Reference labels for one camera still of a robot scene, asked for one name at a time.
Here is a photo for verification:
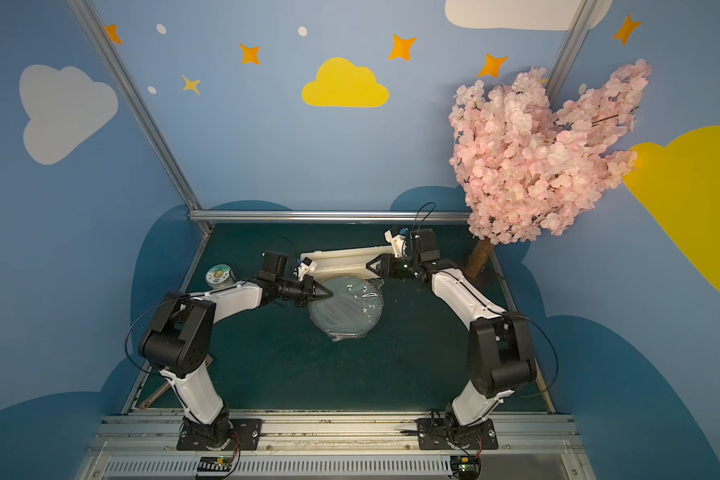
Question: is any white plastic wrap dispenser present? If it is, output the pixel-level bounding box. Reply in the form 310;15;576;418
300;245;393;281

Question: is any round grey glass plate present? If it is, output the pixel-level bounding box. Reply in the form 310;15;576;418
308;275;385;338

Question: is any clear plastic wrap sheet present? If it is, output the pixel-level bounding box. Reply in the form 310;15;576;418
305;274;386;343

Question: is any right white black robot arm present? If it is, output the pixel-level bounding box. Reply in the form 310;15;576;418
365;254;537;442

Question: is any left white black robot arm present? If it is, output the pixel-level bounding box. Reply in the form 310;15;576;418
138;276;333;451

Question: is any pink cherry blossom tree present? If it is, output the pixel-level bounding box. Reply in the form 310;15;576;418
448;59;652;279

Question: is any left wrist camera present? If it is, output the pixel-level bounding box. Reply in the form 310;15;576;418
257;250;318;283

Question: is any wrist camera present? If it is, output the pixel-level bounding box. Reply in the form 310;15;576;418
257;250;318;283
384;227;441;263

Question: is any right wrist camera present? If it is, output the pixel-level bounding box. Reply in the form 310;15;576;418
384;227;441;263

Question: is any aluminium back frame bar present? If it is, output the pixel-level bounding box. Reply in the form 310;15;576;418
189;210;469;225

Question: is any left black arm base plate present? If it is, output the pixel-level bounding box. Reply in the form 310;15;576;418
176;417;263;451

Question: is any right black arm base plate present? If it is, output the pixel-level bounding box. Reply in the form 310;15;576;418
415;417;499;451

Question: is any aluminium front rail frame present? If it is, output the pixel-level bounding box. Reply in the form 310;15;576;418
76;409;595;479

